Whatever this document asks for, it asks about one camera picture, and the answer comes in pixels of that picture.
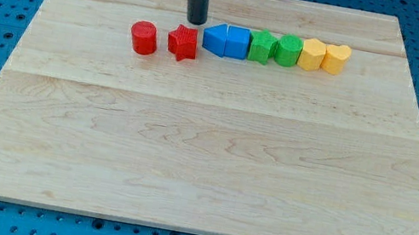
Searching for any green cylinder block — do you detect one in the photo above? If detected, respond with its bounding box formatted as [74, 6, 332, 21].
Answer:
[273, 34, 303, 67]

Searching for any red star block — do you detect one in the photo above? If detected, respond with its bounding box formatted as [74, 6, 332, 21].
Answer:
[167, 25, 198, 61]

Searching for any green star block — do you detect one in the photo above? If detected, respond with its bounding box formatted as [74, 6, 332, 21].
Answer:
[247, 30, 278, 65]

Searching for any light wooden board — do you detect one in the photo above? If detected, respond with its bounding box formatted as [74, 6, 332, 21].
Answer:
[0, 0, 419, 235]

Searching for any blue cube block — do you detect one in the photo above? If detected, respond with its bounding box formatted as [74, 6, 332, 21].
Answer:
[224, 26, 250, 60]

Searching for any red cylinder block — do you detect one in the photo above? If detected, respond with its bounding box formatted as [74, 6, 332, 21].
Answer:
[130, 20, 157, 55]

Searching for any yellow pentagon block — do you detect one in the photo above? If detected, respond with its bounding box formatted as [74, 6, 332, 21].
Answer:
[297, 38, 326, 71]

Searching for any blue triangle block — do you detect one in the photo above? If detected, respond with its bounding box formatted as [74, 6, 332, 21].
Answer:
[202, 24, 228, 57]

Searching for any yellow heart block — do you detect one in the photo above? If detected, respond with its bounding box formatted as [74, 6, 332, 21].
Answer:
[320, 44, 352, 75]

